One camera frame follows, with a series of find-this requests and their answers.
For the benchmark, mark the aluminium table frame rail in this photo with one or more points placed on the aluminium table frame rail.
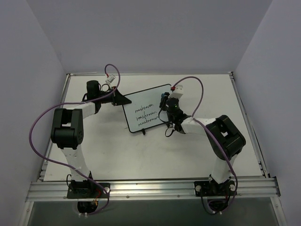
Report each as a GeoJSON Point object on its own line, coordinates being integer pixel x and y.
{"type": "Point", "coordinates": [153, 167]}

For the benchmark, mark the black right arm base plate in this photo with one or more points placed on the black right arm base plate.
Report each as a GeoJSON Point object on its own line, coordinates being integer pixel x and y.
{"type": "Point", "coordinates": [212, 189]}

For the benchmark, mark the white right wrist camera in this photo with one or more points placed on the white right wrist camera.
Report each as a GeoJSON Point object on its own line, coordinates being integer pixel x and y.
{"type": "Point", "coordinates": [176, 92]}

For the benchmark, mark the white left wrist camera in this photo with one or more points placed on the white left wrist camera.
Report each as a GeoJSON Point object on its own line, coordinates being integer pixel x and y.
{"type": "Point", "coordinates": [110, 79]}

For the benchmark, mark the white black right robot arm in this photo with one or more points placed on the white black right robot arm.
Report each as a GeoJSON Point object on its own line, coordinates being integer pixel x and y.
{"type": "Point", "coordinates": [224, 137]}

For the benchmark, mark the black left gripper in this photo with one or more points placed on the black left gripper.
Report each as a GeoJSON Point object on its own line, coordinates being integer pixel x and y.
{"type": "Point", "coordinates": [114, 97]}

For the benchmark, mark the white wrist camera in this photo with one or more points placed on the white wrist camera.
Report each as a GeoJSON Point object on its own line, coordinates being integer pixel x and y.
{"type": "Point", "coordinates": [176, 92]}
{"type": "Point", "coordinates": [110, 79]}

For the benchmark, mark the blue whiteboard eraser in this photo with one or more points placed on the blue whiteboard eraser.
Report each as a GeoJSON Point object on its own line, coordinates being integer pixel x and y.
{"type": "Point", "coordinates": [165, 95]}

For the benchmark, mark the black cable loop left wrist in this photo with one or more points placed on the black cable loop left wrist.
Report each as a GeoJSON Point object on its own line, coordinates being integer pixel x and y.
{"type": "Point", "coordinates": [105, 87]}

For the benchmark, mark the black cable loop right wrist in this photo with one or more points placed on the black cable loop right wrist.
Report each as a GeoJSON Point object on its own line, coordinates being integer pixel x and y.
{"type": "Point", "coordinates": [169, 131]}

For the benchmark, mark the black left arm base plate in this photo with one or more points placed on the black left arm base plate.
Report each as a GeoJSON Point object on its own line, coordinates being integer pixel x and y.
{"type": "Point", "coordinates": [87, 190]}

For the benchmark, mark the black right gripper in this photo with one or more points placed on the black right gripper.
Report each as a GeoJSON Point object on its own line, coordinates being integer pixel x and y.
{"type": "Point", "coordinates": [163, 101]}

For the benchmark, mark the black cable loop wrist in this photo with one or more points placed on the black cable loop wrist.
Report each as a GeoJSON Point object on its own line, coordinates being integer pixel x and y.
{"type": "Point", "coordinates": [169, 131]}
{"type": "Point", "coordinates": [105, 87]}

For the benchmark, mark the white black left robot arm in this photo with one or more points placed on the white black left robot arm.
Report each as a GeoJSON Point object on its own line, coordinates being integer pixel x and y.
{"type": "Point", "coordinates": [68, 127]}

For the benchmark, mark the small black-framed whiteboard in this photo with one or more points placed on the small black-framed whiteboard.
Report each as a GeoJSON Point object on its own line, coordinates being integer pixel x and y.
{"type": "Point", "coordinates": [144, 111]}

